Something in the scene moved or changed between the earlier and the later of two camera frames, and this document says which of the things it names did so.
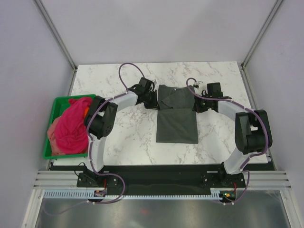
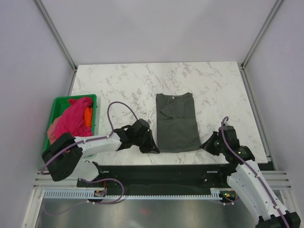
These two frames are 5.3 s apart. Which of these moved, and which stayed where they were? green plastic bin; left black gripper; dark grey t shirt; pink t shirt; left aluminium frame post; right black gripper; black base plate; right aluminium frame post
Moved: right black gripper; left black gripper; dark grey t shirt
Stayed: green plastic bin; right aluminium frame post; pink t shirt; black base plate; left aluminium frame post
